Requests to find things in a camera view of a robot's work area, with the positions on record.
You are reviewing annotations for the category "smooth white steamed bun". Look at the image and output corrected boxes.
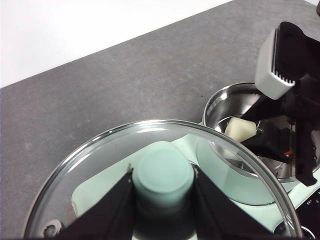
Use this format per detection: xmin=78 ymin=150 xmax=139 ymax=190
xmin=224 ymin=117 xmax=258 ymax=145

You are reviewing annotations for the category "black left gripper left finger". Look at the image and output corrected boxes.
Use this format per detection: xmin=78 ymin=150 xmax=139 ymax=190
xmin=57 ymin=167 xmax=136 ymax=240

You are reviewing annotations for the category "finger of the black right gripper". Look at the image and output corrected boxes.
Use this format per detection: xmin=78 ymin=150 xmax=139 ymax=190
xmin=241 ymin=121 xmax=298 ymax=166
xmin=241 ymin=95 xmax=285 ymax=121

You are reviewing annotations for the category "glass pot lid green knob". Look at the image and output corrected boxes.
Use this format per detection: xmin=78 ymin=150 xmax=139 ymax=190
xmin=23 ymin=119 xmax=303 ymax=240

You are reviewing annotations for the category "green pot with side handle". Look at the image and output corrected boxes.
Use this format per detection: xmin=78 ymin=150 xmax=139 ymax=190
xmin=196 ymin=82 xmax=320 ymax=207

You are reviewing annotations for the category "silver control knob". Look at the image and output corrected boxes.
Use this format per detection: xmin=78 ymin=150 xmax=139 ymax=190
xmin=300 ymin=225 xmax=316 ymax=240

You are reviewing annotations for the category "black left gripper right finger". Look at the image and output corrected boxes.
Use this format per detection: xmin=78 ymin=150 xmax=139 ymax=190
xmin=192 ymin=164 xmax=276 ymax=240

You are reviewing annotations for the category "green breakfast maker base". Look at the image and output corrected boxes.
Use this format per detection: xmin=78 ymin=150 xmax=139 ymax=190
xmin=273 ymin=172 xmax=320 ymax=240

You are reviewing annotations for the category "pale grey camera box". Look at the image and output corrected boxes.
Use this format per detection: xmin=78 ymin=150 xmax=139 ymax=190
xmin=254 ymin=27 xmax=296 ymax=100

